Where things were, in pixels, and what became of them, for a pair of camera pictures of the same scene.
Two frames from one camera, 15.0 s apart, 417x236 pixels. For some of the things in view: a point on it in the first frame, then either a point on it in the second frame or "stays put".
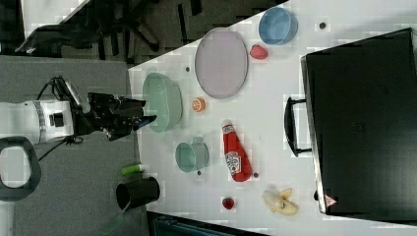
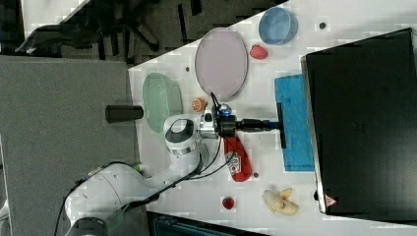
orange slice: (199, 104) stays put
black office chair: (100, 24) stays put
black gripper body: (115, 115) to (228, 124)
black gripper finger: (143, 121) to (269, 129)
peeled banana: (279, 202) stays put
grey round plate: (221, 63) stays put
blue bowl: (277, 26) stays put
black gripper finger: (129, 103) to (266, 124)
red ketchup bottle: (235, 153) stays put
